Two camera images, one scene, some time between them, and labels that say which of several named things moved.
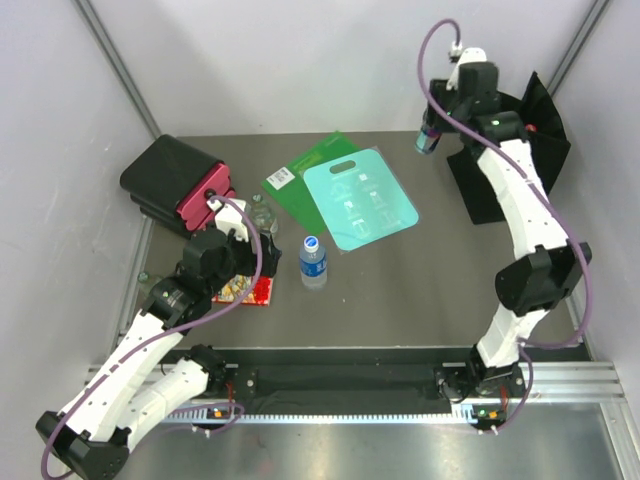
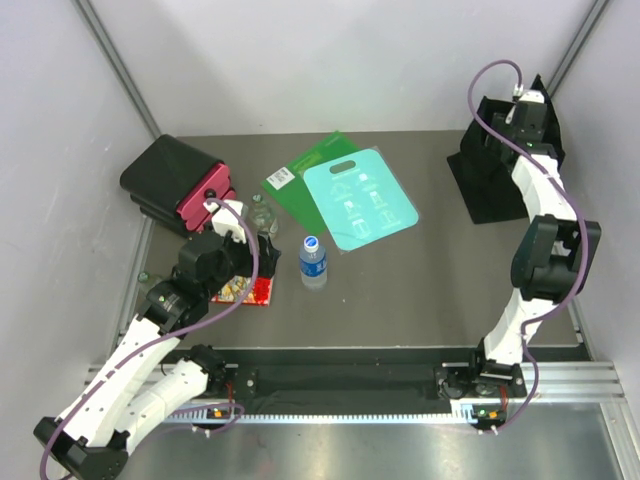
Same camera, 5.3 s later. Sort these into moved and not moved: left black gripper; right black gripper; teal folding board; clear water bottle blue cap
Moved: right black gripper
Not moved: clear water bottle blue cap; left black gripper; teal folding board
